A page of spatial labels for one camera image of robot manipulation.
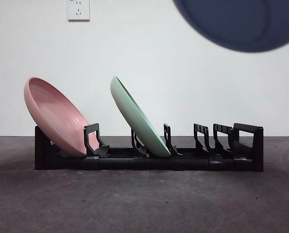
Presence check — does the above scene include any green round plate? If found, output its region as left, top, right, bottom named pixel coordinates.
left=109, top=75, right=171, bottom=157

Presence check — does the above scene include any white wall socket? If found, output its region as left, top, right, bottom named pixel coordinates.
left=68, top=0, right=90, bottom=21

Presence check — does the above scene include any pink round plate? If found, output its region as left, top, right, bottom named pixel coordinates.
left=24, top=77, right=90, bottom=157

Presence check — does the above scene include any black plastic plate rack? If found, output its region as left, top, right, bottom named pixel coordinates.
left=34, top=122, right=264, bottom=172

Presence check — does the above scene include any blue round plate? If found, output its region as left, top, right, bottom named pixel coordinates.
left=172, top=0, right=289, bottom=53

